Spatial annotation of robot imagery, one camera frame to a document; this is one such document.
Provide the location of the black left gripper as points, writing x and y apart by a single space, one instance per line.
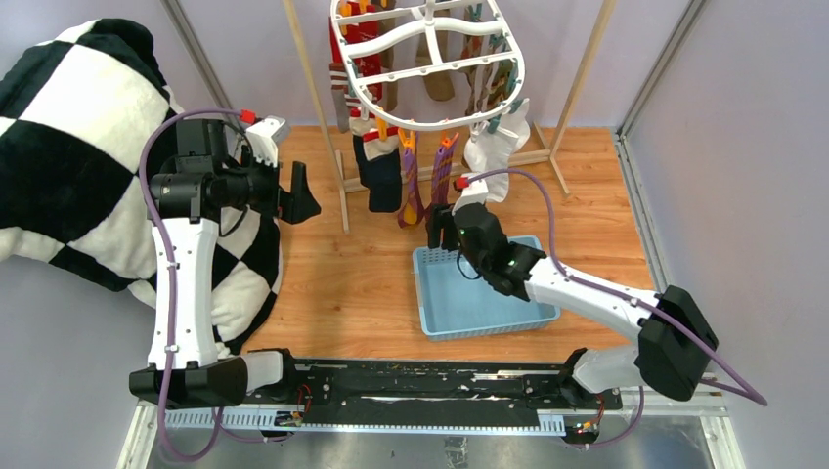
298 203

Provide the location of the purple orange striped sock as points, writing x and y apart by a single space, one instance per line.
412 210
442 168

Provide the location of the white round clip hanger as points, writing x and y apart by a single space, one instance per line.
475 19

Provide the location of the light blue plastic basket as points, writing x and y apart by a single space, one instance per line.
451 306

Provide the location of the black white checkered blanket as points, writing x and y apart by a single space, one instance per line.
81 117

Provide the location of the green brown striped sock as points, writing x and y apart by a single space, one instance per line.
498 79

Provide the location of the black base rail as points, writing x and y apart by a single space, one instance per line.
412 395

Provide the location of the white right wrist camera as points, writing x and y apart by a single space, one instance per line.
470 192

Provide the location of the grey striped sock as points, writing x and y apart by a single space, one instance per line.
339 87

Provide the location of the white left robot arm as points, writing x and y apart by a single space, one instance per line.
186 187

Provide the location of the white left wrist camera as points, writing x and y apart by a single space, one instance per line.
264 137

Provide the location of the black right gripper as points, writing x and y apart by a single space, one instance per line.
435 228

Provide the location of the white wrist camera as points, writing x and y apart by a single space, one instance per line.
264 137
470 192

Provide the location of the white sock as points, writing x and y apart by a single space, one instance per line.
485 151

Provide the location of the wooden drying rack frame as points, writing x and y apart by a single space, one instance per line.
547 153

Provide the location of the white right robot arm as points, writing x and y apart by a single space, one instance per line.
671 341

